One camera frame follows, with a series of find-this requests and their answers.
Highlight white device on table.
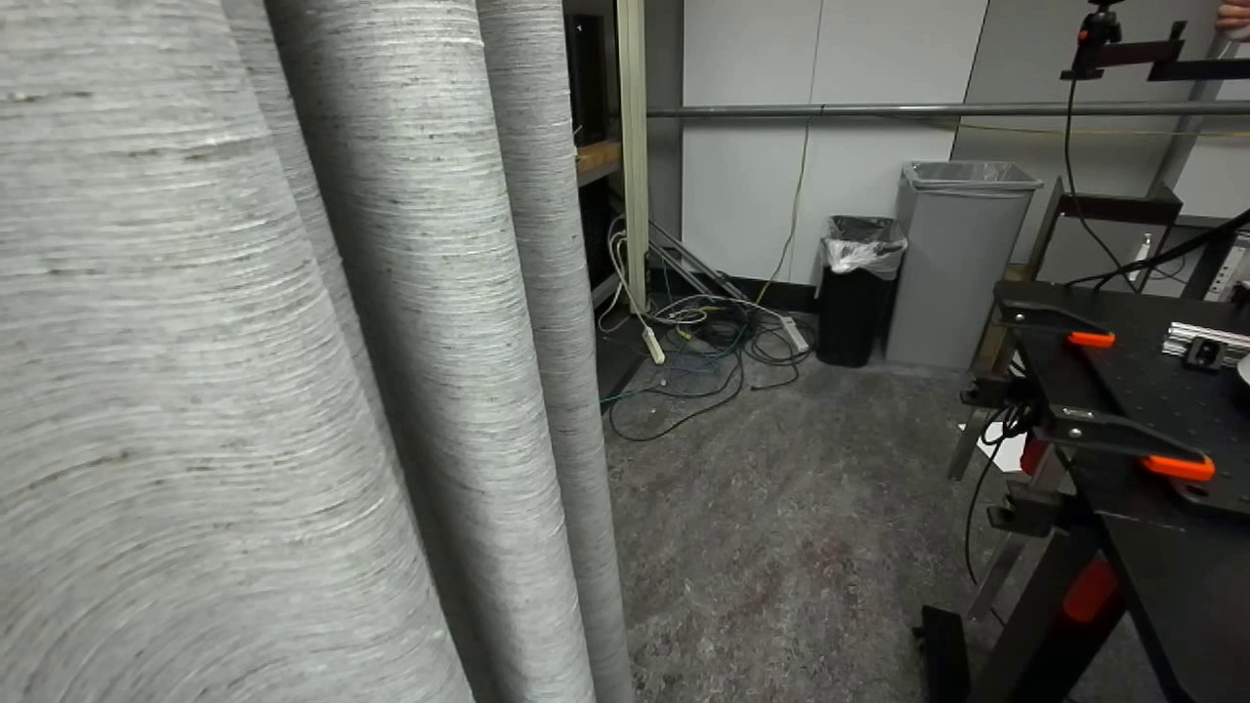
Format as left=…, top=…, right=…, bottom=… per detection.
left=1155, top=317, right=1250, bottom=373

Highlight white paper sheet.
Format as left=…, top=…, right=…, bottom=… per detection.
left=972, top=415, right=1037, bottom=475

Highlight black hanging camera cable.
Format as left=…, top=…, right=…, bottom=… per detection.
left=1054, top=71, right=1140, bottom=283

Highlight grey rectangular trash bin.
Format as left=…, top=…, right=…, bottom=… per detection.
left=885, top=157, right=1062, bottom=373

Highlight thin white wall cable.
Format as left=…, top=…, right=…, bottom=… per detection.
left=762, top=0, right=831, bottom=295

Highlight white trash bag liner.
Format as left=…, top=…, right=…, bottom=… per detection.
left=820, top=209, right=912, bottom=281

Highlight black clamp with orange handle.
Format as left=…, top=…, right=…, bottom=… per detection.
left=995, top=294, right=1120, bottom=355
left=1040, top=403, right=1223, bottom=492

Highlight grey horizontal metal rail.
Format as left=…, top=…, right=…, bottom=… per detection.
left=645, top=96, right=1250, bottom=135

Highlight small black trash can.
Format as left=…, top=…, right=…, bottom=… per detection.
left=813, top=209, right=912, bottom=369

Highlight white power strip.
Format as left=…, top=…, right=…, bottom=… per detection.
left=773, top=309, right=817, bottom=358

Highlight beige vertical post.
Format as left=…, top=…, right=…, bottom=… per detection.
left=614, top=0, right=671, bottom=369

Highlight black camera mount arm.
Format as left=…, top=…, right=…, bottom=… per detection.
left=1058, top=0, right=1250, bottom=84

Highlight grey woven curtain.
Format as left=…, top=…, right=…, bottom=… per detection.
left=0, top=0, right=640, bottom=703

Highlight dark shelf with wooden board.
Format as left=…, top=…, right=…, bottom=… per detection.
left=562, top=0, right=627, bottom=406

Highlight black metal frame stand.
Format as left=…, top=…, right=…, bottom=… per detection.
left=1024, top=186, right=1187, bottom=283

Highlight tangled floor cables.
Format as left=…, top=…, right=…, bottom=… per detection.
left=596, top=217, right=820, bottom=447

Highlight black work table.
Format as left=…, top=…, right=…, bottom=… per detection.
left=912, top=277, right=1250, bottom=703

